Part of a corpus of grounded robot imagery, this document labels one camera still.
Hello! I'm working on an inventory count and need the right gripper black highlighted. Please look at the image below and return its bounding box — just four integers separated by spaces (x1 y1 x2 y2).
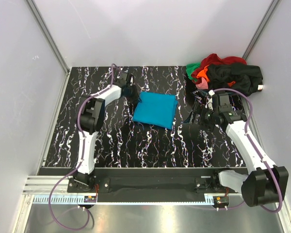
183 102 219 133

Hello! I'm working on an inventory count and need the blue t shirt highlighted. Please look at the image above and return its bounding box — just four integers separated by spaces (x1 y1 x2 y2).
133 92 178 130

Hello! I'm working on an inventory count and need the black mesh t shirt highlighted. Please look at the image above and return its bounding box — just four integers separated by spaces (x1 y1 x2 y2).
206 63 263 97

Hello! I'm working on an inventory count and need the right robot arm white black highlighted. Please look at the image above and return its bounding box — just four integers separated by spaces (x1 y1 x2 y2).
185 88 289 213

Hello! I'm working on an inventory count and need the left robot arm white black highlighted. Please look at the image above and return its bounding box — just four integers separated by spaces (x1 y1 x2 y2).
73 73 140 192

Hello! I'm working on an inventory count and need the pink t shirt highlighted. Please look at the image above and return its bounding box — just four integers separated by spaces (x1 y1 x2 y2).
195 78 208 90

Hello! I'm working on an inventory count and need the orange t shirt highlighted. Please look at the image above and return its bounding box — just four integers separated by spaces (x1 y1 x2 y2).
197 67 210 83

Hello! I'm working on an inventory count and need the green t shirt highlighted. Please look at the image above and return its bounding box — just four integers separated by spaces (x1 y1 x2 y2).
186 63 201 80

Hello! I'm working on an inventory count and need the red t shirt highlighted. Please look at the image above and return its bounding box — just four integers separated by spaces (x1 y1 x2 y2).
188 53 247 84

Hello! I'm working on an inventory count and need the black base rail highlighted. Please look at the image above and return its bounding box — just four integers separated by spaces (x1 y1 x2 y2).
67 168 226 204

